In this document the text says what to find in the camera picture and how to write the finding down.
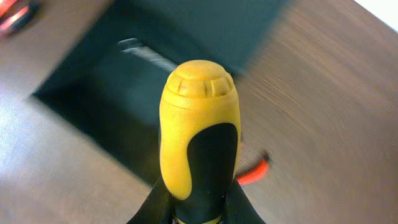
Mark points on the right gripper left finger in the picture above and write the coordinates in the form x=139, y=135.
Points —
x=156, y=207

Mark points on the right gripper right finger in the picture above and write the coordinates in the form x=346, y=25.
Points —
x=238, y=209

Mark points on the small red cutting pliers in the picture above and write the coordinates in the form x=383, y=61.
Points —
x=256, y=173

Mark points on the yellow black screwdriver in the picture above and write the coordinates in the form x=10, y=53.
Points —
x=200, y=130

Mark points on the silver combination wrench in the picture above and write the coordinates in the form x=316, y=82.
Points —
x=136, y=47

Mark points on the orange black needle-nose pliers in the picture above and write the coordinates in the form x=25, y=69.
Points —
x=16, y=14

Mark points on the black open box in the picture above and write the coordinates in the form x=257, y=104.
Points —
x=114, y=97

